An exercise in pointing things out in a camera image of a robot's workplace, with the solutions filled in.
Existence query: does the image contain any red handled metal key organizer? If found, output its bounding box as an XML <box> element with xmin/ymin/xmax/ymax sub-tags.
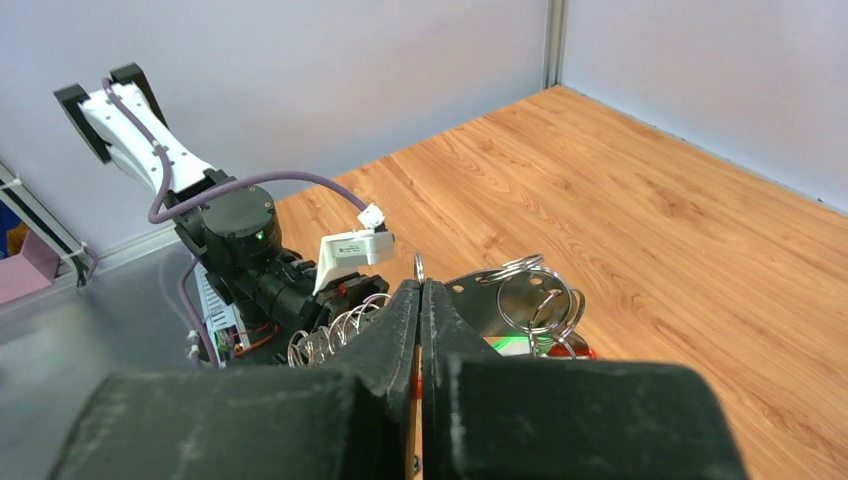
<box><xmin>286</xmin><ymin>251</ymin><xmax>598</xmax><ymax>370</ymax></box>

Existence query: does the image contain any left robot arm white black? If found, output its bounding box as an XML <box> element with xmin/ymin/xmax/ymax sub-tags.
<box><xmin>54</xmin><ymin>63</ymin><xmax>395</xmax><ymax>330</ymax></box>

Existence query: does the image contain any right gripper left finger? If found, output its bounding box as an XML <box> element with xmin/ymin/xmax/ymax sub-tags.
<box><xmin>49</xmin><ymin>280</ymin><xmax>420</xmax><ymax>479</ymax></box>

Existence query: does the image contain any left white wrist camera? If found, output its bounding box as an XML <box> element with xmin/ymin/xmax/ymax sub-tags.
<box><xmin>313</xmin><ymin>204</ymin><xmax>395</xmax><ymax>294</ymax></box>

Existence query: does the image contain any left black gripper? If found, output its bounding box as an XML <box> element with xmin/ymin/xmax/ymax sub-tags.
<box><xmin>311</xmin><ymin>273</ymin><xmax>389</xmax><ymax>332</ymax></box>

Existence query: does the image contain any pink box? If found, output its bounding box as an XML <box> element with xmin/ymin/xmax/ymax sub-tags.
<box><xmin>1</xmin><ymin>225</ymin><xmax>60</xmax><ymax>305</ymax></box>

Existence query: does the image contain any slotted white cable duct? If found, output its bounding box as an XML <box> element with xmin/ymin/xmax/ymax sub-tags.
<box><xmin>193</xmin><ymin>264</ymin><xmax>243</xmax><ymax>369</ymax></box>

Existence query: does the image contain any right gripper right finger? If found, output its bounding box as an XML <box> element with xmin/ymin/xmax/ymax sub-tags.
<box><xmin>421</xmin><ymin>280</ymin><xmax>748</xmax><ymax>479</ymax></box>

